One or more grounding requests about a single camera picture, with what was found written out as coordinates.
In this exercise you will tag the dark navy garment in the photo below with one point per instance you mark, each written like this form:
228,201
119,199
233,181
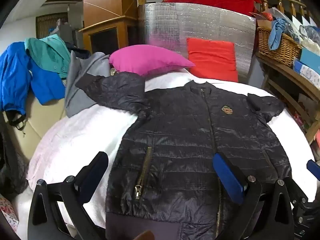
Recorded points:
77,51

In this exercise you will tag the black hanging garment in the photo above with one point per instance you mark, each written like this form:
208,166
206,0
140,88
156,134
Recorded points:
12,175

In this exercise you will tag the white patterned box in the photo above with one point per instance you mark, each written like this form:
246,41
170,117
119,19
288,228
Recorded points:
306,72

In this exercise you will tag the light blue cloth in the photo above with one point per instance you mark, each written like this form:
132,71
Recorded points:
276,33

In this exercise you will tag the blue jacket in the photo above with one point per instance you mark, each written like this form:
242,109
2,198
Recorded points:
15,75

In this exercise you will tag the white printed gift bag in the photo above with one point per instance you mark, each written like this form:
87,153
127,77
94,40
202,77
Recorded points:
7,215

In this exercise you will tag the beige sofa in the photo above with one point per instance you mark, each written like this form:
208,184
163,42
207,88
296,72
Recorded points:
32,125

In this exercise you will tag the wooden shelf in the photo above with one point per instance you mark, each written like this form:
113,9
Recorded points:
282,72

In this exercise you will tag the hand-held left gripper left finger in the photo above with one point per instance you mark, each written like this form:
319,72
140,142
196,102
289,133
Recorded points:
91,180

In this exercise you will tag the pink pillow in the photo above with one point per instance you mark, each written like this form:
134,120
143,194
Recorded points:
147,58

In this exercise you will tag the dark wooden lattice window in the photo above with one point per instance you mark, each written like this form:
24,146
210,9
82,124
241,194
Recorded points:
45,25

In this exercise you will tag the clear plastic bag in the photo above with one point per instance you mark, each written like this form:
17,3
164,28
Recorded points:
310,33

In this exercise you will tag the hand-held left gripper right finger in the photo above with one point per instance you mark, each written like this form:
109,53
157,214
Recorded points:
228,180

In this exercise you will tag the silver foil insulation panel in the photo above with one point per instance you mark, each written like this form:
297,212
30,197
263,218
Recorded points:
175,22

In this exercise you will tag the red patterned bag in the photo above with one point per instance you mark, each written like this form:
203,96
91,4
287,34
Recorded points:
300,122

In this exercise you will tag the grey garment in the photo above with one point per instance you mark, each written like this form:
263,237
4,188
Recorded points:
80,80

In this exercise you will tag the teal shirt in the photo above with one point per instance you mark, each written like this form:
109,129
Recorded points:
47,52

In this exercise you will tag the red pillow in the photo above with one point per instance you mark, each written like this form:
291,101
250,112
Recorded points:
212,60

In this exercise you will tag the black puffer jacket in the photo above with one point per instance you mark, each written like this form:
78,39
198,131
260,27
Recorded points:
180,130

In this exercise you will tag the white fleece blanket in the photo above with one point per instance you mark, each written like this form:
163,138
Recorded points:
82,135

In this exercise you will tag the wooden cabinet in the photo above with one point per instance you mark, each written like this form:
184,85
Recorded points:
105,0

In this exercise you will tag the light blue box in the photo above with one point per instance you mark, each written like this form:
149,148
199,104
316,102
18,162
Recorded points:
311,57

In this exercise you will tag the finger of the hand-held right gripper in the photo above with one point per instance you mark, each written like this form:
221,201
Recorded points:
313,167

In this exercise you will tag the wicker basket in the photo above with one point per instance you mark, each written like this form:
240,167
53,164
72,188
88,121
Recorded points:
277,47

